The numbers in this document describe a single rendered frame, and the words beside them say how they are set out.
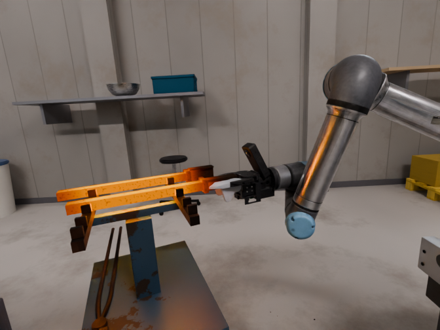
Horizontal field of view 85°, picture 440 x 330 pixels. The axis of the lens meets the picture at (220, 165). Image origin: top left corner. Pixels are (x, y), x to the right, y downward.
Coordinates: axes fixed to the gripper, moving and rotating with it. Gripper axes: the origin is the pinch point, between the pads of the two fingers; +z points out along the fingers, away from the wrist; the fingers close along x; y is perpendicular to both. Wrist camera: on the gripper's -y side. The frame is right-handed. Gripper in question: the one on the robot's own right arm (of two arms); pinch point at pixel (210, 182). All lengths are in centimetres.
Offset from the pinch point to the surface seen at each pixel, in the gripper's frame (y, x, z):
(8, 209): 85, 300, 161
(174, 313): 26.4, -11.7, 15.3
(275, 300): 93, 42, -51
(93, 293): 26.3, 4.4, 33.4
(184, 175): -0.2, 10.4, 4.6
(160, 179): -0.4, 10.4, 12.1
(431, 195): 88, 89, -294
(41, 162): 34, 326, 123
